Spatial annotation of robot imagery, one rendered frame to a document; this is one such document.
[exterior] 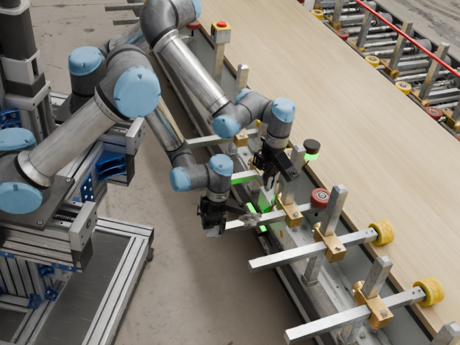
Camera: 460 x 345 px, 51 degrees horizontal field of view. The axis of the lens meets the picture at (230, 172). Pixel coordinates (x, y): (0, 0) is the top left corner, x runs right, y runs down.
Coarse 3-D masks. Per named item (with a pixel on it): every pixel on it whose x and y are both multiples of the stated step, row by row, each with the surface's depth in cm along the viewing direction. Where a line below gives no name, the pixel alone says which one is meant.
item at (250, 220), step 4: (252, 212) 177; (240, 216) 177; (244, 216) 175; (248, 216) 175; (252, 216) 175; (256, 216) 175; (260, 216) 177; (240, 220) 175; (244, 220) 175; (248, 220) 175; (252, 220) 174; (256, 220) 175; (244, 224) 174; (248, 224) 173; (252, 224) 174
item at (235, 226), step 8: (304, 208) 183; (312, 208) 184; (264, 216) 178; (272, 216) 179; (280, 216) 179; (232, 224) 174; (240, 224) 174; (256, 224) 177; (264, 224) 179; (224, 232) 173; (232, 232) 174
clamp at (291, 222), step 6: (276, 198) 187; (282, 204) 182; (294, 204) 183; (288, 210) 180; (294, 210) 181; (288, 216) 179; (300, 216) 179; (288, 222) 180; (294, 222) 179; (300, 222) 180
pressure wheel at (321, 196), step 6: (312, 192) 184; (318, 192) 184; (324, 192) 185; (330, 192) 185; (312, 198) 182; (318, 198) 182; (324, 198) 182; (312, 204) 183; (318, 204) 181; (324, 204) 181
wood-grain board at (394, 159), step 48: (240, 0) 316; (288, 0) 324; (240, 48) 266; (288, 48) 272; (336, 48) 278; (288, 96) 234; (336, 96) 239; (384, 96) 243; (288, 144) 210; (336, 144) 209; (384, 144) 212; (432, 144) 216; (384, 192) 189; (432, 192) 191; (432, 240) 172
